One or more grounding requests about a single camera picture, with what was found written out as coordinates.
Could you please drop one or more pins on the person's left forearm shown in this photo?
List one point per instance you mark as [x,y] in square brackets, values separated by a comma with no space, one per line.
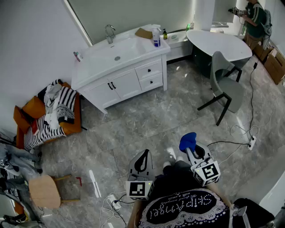
[133,216]

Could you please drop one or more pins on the person's left white shoe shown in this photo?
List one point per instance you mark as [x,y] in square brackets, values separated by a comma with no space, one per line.
[167,164]

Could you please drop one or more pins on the person's black shirt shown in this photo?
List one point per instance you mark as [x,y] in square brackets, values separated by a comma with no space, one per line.
[178,209]

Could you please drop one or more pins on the white vanity cabinet with sink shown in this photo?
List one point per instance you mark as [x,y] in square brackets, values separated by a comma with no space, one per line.
[104,55]

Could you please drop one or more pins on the red book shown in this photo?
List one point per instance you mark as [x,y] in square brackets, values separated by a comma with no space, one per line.
[35,128]

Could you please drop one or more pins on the white cabinet door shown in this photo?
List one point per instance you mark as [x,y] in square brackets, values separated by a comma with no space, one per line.
[100,95]
[142,72]
[127,83]

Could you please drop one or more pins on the black white striped blanket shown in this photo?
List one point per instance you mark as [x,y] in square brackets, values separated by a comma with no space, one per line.
[46,131]

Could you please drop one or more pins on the person's legs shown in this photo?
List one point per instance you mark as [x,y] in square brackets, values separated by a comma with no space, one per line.
[178,169]

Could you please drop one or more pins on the white low ledge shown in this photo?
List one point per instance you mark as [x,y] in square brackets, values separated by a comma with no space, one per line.
[178,49]

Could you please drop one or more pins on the chrome faucet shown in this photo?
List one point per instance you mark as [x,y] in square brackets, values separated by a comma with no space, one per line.
[109,33]

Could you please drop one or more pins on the blue cloth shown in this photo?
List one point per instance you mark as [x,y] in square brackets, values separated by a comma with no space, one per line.
[187,140]

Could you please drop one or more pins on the dark pump bottle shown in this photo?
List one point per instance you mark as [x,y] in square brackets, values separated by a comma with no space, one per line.
[165,35]

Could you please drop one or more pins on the red bracket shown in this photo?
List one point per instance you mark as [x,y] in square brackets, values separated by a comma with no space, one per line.
[79,179]

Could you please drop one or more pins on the small white drawer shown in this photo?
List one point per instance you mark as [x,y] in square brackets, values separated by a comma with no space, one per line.
[145,84]

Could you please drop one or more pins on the small cardboard box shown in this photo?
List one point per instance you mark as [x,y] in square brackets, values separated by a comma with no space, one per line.
[261,52]

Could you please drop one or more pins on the large cardboard box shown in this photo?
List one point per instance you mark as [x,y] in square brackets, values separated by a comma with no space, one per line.
[275,66]

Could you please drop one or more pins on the white spray bottle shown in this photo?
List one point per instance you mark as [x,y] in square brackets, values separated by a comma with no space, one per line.
[156,37]

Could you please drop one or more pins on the wooden stool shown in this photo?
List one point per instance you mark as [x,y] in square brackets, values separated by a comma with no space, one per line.
[43,191]

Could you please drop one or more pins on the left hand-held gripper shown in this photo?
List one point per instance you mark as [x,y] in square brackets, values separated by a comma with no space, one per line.
[138,189]

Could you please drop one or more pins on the pink green toiletry item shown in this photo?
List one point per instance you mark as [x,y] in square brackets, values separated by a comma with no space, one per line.
[78,56]

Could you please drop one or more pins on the grey chair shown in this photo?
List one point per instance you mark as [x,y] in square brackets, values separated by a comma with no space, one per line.
[225,89]

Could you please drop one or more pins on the white glossy furniture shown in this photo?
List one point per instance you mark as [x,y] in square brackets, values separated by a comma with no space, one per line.
[276,193]

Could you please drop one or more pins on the person's right white shoe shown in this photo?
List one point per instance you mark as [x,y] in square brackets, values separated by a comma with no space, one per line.
[179,158]

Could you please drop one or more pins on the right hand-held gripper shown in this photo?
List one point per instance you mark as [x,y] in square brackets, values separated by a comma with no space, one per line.
[208,173]

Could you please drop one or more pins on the black white patterned pillow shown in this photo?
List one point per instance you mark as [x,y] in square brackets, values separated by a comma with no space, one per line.
[65,113]

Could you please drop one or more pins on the white round table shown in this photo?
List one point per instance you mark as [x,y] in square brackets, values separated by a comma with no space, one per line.
[220,45]

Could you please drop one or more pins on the person's right forearm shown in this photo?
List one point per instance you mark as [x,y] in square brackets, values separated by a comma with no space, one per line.
[220,193]

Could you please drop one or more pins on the person's white shoe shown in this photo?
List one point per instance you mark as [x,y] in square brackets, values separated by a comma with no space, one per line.
[179,158]
[167,164]

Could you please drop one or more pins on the grey white clothes pile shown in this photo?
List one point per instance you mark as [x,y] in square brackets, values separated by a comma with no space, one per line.
[52,98]

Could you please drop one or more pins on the brown cardboard sheet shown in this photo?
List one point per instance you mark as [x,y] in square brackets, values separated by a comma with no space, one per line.
[144,33]

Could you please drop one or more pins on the large wall mirror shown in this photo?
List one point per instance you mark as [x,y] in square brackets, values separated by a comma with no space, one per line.
[133,13]

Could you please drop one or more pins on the white power strip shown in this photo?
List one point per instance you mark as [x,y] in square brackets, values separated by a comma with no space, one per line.
[252,142]
[111,197]

